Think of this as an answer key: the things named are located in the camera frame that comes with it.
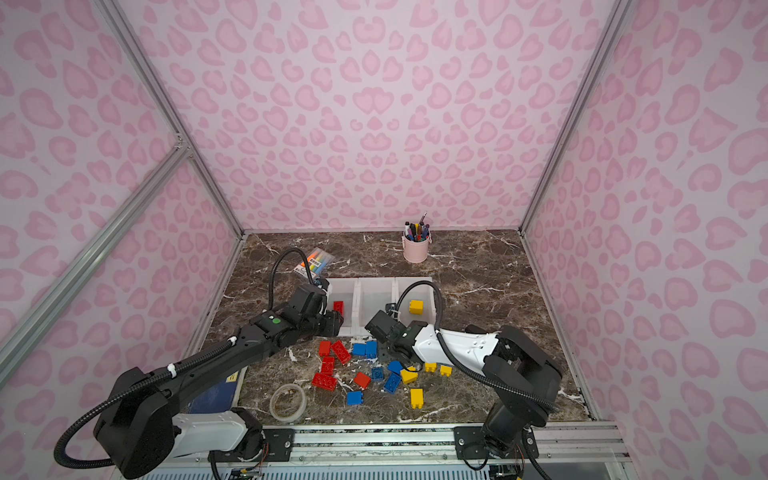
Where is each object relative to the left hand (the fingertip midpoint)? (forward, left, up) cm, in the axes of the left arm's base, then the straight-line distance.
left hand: (339, 315), depth 84 cm
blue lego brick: (-6, -5, -10) cm, 13 cm away
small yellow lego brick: (-13, -29, -10) cm, 33 cm away
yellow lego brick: (+7, -22, -9) cm, 25 cm away
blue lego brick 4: (-13, -11, -12) cm, 20 cm away
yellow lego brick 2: (-12, -25, -8) cm, 29 cm away
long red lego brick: (-7, 0, -10) cm, 12 cm away
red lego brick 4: (-14, -6, -12) cm, 20 cm away
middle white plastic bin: (+13, -8, -11) cm, 19 cm away
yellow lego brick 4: (-20, -21, -9) cm, 30 cm away
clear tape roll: (-20, +14, -11) cm, 26 cm away
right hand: (-6, -13, -8) cm, 17 cm away
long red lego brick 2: (+8, +2, -8) cm, 11 cm away
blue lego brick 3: (-11, -15, -12) cm, 22 cm away
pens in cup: (+31, -24, 0) cm, 39 cm away
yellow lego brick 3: (-14, -19, -9) cm, 26 cm away
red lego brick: (-5, +5, -11) cm, 13 cm away
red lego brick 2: (-10, +4, -10) cm, 15 cm away
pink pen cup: (+29, -24, -8) cm, 38 cm away
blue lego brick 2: (-6, -8, -11) cm, 15 cm away
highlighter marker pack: (+28, +12, -11) cm, 33 cm away
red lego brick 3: (-15, +4, -10) cm, 18 cm away
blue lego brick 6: (-19, -5, -11) cm, 23 cm away
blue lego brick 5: (-15, -15, -11) cm, 24 cm away
